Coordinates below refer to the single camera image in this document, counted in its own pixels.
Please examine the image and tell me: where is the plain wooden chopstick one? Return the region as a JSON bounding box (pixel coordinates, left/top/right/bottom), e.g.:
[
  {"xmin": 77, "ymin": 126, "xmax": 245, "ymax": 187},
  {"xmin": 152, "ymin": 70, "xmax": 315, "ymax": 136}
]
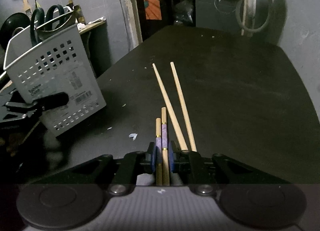
[{"xmin": 152, "ymin": 63, "xmax": 188, "ymax": 150}]

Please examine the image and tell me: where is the purple banded chopstick two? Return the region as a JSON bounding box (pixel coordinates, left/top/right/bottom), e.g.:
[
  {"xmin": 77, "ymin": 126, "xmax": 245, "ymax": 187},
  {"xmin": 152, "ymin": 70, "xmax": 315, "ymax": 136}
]
[{"xmin": 161, "ymin": 107, "xmax": 170, "ymax": 186}]

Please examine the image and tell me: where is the grey perforated plastic basket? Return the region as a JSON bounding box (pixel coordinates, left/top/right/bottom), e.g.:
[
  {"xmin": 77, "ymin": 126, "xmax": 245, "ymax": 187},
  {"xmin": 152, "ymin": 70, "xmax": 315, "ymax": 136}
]
[{"xmin": 3, "ymin": 23, "xmax": 106, "ymax": 136}]

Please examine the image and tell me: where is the plain wooden chopstick two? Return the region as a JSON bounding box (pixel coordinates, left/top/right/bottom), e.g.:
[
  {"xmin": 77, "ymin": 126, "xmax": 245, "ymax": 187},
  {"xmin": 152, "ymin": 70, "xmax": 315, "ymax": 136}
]
[{"xmin": 170, "ymin": 62, "xmax": 197, "ymax": 152}]

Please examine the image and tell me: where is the wooden side shelf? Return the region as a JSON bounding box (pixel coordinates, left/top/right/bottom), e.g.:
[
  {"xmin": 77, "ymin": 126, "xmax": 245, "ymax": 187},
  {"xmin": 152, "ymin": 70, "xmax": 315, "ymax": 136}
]
[{"xmin": 79, "ymin": 21, "xmax": 106, "ymax": 35}]

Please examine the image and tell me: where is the grey coiled hose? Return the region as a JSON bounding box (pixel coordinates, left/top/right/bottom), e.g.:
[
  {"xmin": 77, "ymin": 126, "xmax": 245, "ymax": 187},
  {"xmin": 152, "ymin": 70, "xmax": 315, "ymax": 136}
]
[{"xmin": 236, "ymin": 0, "xmax": 276, "ymax": 34}]

